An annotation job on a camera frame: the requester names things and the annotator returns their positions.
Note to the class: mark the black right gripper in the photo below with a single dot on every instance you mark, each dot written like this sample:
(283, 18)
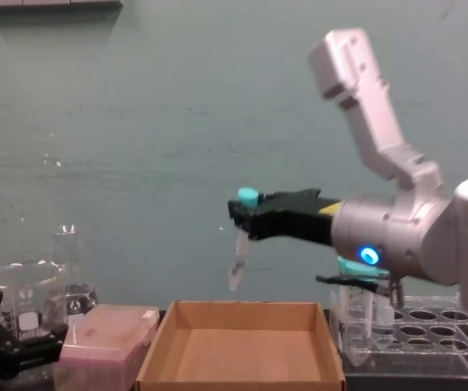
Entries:
(299, 224)

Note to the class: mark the clear tube with teal cap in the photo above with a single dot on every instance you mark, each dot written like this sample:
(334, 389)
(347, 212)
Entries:
(247, 196)

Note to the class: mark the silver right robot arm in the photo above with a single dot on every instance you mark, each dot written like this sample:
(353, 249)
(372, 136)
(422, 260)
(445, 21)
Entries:
(413, 220)

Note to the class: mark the clear glass beaker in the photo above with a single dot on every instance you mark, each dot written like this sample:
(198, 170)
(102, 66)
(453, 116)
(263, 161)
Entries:
(26, 293)

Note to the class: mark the clear glass conical flask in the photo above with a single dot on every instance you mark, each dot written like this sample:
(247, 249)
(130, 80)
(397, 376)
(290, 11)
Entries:
(80, 299)

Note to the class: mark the pink pipette tip box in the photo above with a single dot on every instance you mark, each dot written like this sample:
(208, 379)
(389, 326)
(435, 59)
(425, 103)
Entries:
(107, 338)

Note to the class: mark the shallow brown cardboard tray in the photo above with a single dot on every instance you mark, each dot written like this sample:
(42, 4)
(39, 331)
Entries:
(242, 350)

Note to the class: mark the large tube with teal cap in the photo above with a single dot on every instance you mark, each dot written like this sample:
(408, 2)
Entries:
(356, 317)

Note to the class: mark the clear uncapped tube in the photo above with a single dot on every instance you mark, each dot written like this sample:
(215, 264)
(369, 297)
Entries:
(382, 317)

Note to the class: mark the clear acrylic tube rack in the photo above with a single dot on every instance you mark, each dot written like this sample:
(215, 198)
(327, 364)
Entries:
(425, 350)

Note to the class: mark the grey wall fixture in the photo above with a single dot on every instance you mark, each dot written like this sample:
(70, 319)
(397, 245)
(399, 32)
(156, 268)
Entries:
(54, 4)

